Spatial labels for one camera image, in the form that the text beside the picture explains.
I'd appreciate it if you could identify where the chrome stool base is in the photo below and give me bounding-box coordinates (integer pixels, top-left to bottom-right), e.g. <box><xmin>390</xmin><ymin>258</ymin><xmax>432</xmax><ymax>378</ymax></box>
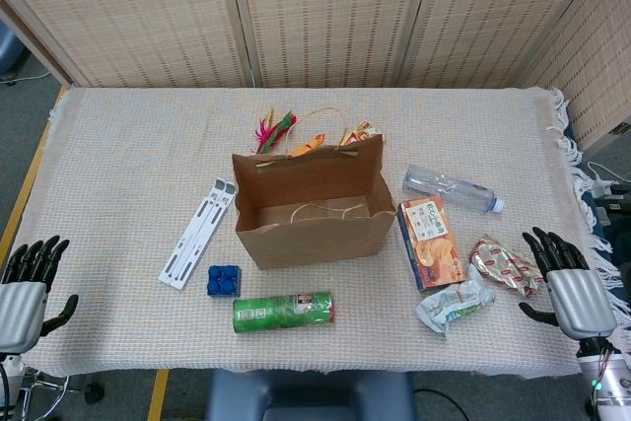
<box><xmin>19</xmin><ymin>374</ymin><xmax>105</xmax><ymax>421</ymax></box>

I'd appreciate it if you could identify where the blue grey office chair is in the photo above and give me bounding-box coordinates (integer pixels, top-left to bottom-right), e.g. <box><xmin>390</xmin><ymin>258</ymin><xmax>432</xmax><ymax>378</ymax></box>
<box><xmin>0</xmin><ymin>21</ymin><xmax>26</xmax><ymax>75</ymax></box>

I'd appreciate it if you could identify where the blue toy building block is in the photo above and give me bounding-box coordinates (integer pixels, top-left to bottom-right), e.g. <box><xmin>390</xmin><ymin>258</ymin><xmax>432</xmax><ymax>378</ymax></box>
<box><xmin>206</xmin><ymin>264</ymin><xmax>243</xmax><ymax>299</ymax></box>

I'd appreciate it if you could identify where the white green snack packet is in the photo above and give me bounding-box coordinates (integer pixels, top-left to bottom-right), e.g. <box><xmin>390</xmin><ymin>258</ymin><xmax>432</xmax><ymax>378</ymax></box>
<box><xmin>413</xmin><ymin>265</ymin><xmax>497</xmax><ymax>341</ymax></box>

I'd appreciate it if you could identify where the black box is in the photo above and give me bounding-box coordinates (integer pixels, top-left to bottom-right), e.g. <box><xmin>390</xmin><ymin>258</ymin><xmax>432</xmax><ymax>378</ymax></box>
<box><xmin>594</xmin><ymin>183</ymin><xmax>631</xmax><ymax>254</ymax></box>

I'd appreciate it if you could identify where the woven bamboo screen panel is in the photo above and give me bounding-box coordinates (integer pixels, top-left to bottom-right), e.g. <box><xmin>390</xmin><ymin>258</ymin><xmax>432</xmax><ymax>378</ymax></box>
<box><xmin>226</xmin><ymin>0</ymin><xmax>438</xmax><ymax>90</ymax></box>
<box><xmin>0</xmin><ymin>0</ymin><xmax>247</xmax><ymax>90</ymax></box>
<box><xmin>398</xmin><ymin>0</ymin><xmax>617</xmax><ymax>90</ymax></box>
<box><xmin>520</xmin><ymin>0</ymin><xmax>631</xmax><ymax>151</ymax></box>

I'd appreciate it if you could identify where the blue padded chair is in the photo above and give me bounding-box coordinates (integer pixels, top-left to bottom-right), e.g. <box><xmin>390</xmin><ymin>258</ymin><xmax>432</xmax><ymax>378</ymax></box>
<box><xmin>204</xmin><ymin>370</ymin><xmax>415</xmax><ymax>421</ymax></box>

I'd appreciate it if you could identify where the red gold snack packet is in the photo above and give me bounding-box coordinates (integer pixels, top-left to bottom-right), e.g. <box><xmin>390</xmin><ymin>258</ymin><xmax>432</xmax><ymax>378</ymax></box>
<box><xmin>467</xmin><ymin>236</ymin><xmax>546</xmax><ymax>299</ymax></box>

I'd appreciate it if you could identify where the colourful feather shuttlecock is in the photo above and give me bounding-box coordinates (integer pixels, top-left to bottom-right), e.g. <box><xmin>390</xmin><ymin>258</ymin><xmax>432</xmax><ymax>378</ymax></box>
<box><xmin>253</xmin><ymin>105</ymin><xmax>300</xmax><ymax>156</ymax></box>

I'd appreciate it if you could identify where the white floor cable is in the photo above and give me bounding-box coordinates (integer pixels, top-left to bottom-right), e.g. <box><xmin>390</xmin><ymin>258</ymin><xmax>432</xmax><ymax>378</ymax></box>
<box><xmin>0</xmin><ymin>70</ymin><xmax>50</xmax><ymax>87</ymax></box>

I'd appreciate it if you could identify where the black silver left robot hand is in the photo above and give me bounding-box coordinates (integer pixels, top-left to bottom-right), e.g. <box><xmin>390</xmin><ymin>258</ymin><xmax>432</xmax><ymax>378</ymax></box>
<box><xmin>0</xmin><ymin>235</ymin><xmax>80</xmax><ymax>354</ymax></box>

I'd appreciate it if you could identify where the orange blue cookie box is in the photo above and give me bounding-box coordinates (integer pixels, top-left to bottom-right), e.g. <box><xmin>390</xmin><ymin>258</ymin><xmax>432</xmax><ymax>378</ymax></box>
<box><xmin>396</xmin><ymin>196</ymin><xmax>467</xmax><ymax>293</ymax></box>

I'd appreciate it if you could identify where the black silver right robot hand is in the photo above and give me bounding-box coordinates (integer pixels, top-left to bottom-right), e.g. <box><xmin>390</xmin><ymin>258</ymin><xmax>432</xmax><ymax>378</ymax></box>
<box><xmin>518</xmin><ymin>226</ymin><xmax>618</xmax><ymax>342</ymax></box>

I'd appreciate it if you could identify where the brown paper bag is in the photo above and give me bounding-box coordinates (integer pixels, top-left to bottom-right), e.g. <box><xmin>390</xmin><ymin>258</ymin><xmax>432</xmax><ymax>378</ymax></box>
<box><xmin>231</xmin><ymin>107</ymin><xmax>398</xmax><ymax>272</ymax></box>

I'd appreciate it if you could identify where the orange snack packet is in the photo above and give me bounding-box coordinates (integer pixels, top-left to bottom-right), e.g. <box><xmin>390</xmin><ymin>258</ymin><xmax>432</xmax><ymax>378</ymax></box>
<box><xmin>288</xmin><ymin>132</ymin><xmax>326</xmax><ymax>157</ymax></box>

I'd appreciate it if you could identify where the beige woven tablecloth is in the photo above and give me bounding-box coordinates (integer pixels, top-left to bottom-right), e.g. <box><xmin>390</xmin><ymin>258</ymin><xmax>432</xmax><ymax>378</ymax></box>
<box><xmin>22</xmin><ymin>85</ymin><xmax>623</xmax><ymax>379</ymax></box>

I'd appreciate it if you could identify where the white folding stand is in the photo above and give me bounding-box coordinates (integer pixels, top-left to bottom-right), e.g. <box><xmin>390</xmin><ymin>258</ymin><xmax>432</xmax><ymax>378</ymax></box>
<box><xmin>157</xmin><ymin>176</ymin><xmax>237</xmax><ymax>291</ymax></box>

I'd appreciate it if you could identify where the clear plastic water bottle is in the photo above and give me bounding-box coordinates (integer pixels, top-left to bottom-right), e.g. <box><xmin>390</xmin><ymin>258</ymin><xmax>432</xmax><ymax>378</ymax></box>
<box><xmin>402</xmin><ymin>164</ymin><xmax>506</xmax><ymax>215</ymax></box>

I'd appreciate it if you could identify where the green chips can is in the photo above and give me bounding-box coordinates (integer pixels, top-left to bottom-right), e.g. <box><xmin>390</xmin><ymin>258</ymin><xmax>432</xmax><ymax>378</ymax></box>
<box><xmin>232</xmin><ymin>291</ymin><xmax>338</xmax><ymax>336</ymax></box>

